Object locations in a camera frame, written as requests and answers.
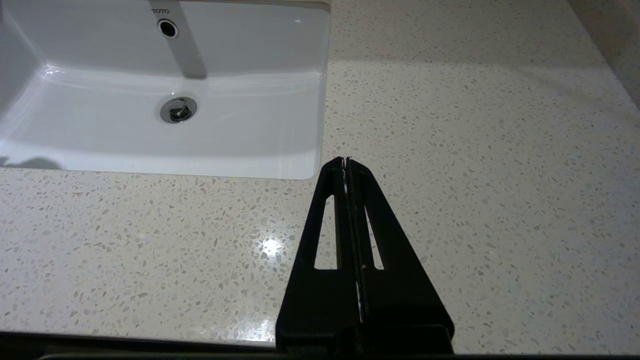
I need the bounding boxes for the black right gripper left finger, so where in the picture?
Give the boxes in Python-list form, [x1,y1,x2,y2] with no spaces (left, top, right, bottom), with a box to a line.
[275,156,363,352]

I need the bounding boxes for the chrome sink overflow ring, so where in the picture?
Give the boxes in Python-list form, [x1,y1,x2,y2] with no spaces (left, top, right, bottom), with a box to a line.
[157,18,180,40]

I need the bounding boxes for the white ceramic sink basin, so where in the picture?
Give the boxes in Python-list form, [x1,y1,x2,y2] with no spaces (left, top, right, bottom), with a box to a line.
[0,0,332,180]

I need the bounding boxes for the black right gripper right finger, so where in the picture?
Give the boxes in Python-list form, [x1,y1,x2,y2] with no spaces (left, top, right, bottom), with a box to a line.
[345,157,455,352]

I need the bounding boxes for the chrome sink drain plug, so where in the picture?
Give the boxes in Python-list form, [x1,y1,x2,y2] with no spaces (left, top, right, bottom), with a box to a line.
[160,96,198,124]

